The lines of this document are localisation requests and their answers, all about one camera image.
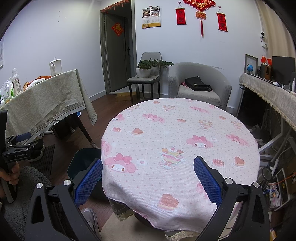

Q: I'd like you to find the potted green plant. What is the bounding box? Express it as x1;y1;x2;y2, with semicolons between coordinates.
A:
136;59;173;78

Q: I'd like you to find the red fu door sticker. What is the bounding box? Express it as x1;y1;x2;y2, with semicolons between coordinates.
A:
111;23;124;37

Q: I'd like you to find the red chinese knot decoration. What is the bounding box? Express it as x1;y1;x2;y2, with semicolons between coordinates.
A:
183;0;216;37

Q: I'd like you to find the grey dining chair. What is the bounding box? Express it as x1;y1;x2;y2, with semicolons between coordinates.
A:
127;52;162;104

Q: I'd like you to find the right red hanging scroll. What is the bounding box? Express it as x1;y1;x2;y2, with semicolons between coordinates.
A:
216;13;228;32

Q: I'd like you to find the grey cat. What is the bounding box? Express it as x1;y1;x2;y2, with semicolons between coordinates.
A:
249;124;264;141

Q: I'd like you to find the pink cartoon round tablecloth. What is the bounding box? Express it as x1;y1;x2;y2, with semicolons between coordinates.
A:
101;98;259;232

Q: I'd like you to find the dark table leg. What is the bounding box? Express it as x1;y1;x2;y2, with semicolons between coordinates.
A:
73;113;98;149

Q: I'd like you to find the clear plastic bottle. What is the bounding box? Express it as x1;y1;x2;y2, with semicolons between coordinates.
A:
11;68;23;96

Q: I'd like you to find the beige fringed desk cloth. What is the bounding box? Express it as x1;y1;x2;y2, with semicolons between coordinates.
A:
239;73;296;131

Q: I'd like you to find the black computer monitor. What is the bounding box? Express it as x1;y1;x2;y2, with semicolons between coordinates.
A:
271;56;295;84

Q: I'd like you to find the beige patterned tablecloth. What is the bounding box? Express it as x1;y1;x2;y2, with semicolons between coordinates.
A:
1;69;97;138

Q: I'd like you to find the black handbag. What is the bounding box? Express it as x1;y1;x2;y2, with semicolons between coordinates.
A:
185;76;213;92

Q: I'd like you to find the wall calendar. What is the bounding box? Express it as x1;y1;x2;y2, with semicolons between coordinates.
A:
142;6;161;29

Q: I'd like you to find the small blue globe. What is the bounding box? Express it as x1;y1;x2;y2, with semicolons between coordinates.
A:
246;64;253;74

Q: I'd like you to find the grey slipper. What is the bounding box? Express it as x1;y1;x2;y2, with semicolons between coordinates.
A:
81;208;101;239

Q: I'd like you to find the white electric kettle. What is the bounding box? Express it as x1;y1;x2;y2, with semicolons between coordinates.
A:
49;58;63;77

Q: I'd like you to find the person's left hand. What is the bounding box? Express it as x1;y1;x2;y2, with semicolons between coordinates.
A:
0;162;20;185

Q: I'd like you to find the teal trash bin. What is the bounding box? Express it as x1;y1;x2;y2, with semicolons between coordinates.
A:
67;148;101;179

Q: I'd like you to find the red hanging scroll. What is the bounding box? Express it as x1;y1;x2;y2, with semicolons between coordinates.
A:
216;13;228;32
176;8;186;25

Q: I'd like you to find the white security camera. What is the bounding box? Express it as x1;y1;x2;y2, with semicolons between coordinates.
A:
260;31;267;43

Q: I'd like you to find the left red hanging scroll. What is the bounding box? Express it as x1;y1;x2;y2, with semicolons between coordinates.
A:
176;8;186;25

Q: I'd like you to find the framed picture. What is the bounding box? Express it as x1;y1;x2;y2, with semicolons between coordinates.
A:
244;54;258;75

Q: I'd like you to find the grey armchair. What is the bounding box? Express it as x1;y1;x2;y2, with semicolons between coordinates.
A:
168;62;232;110

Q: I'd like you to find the dark green door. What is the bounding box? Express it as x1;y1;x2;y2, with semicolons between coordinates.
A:
100;1;135;93

